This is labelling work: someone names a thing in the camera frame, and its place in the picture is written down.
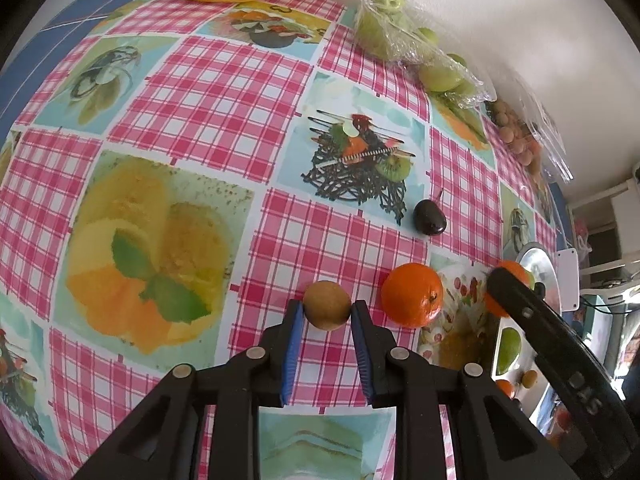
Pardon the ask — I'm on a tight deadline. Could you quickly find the pink checkered printed tablecloth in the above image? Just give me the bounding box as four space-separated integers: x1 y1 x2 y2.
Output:
0 0 566 480

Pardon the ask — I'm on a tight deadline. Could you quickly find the white wall box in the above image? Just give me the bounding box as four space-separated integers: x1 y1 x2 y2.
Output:
555 247 581 313

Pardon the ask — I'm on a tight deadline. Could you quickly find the clear bag of green jujubes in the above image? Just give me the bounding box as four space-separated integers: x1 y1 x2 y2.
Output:
354 0 493 110

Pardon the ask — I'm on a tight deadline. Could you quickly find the green mango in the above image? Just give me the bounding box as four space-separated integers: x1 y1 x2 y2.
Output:
495 327 523 376

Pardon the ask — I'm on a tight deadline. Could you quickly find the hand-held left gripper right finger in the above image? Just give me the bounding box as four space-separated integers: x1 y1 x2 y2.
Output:
351 300 583 480

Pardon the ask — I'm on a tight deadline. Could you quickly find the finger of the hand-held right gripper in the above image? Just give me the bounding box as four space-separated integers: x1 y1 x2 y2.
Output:
487 268 571 356

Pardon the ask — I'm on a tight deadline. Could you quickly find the dark purple plum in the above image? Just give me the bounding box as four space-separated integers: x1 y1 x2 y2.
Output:
412 199 447 236

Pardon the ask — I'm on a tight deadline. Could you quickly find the round metal tray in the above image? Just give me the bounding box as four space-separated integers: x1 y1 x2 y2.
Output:
492 242 563 413

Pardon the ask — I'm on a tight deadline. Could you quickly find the brown sapodilla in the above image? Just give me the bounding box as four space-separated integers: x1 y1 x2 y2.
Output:
302 280 352 331

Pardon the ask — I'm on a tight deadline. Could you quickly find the clear bag of longans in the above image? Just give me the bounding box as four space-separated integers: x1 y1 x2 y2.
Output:
484 87 576 183

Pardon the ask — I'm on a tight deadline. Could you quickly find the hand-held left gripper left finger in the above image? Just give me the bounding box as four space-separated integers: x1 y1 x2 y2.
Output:
72 299 305 480

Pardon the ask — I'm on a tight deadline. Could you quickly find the white furniture frame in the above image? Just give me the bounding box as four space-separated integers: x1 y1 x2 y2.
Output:
570 177 640 291

